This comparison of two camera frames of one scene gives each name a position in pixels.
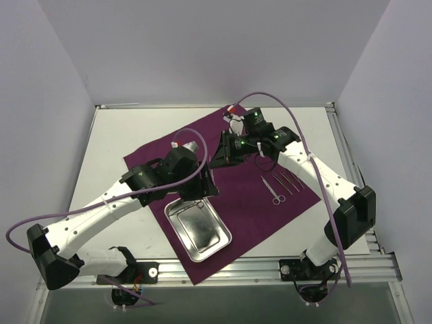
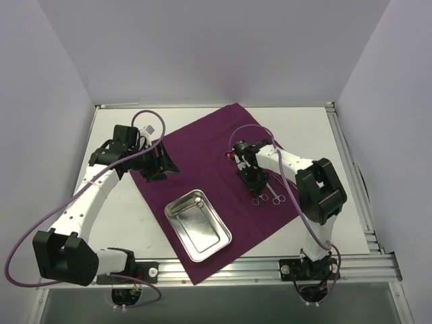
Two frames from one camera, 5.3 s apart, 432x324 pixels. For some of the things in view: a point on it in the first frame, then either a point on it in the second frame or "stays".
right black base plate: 297,270 stays
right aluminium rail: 350,167 stays
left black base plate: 138,273 stays
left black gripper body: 201,182 -> 156,162
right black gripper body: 223,150 -> 252,175
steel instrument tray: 200,226 stays
